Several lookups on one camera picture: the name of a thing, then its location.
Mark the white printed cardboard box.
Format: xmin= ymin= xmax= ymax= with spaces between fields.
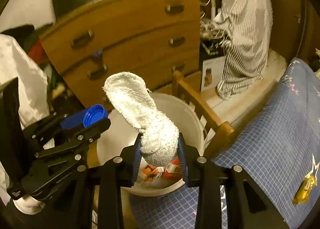
xmin=201 ymin=56 xmax=226 ymax=92

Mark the grey striped hanging cloth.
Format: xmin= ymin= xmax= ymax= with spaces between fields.
xmin=211 ymin=0 xmax=273 ymax=99

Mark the white gloved hand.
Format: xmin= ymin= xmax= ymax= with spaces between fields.
xmin=13 ymin=195 xmax=46 ymax=215

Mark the blue bottle cap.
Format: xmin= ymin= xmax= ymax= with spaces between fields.
xmin=82 ymin=104 xmax=108 ymax=128

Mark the blue checked bed sheet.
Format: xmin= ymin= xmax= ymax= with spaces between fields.
xmin=130 ymin=58 xmax=319 ymax=228

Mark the white plastic trash bin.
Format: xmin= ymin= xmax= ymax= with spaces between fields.
xmin=97 ymin=93 xmax=204 ymax=196

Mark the orange cigarette pack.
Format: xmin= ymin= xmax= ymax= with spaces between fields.
xmin=137 ymin=158 xmax=182 ymax=183

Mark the wooden chest of drawers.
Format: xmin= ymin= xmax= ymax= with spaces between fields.
xmin=40 ymin=0 xmax=200 ymax=107

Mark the white towel sock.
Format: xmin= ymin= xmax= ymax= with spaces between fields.
xmin=103 ymin=72 xmax=179 ymax=167

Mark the yellow snack wrapper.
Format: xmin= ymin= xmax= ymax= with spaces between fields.
xmin=292 ymin=175 xmax=317 ymax=205

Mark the dark wooden wardrobe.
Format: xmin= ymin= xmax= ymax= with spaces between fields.
xmin=270 ymin=0 xmax=319 ymax=65

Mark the white plastic bag left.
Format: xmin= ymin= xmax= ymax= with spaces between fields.
xmin=0 ymin=34 xmax=49 ymax=128

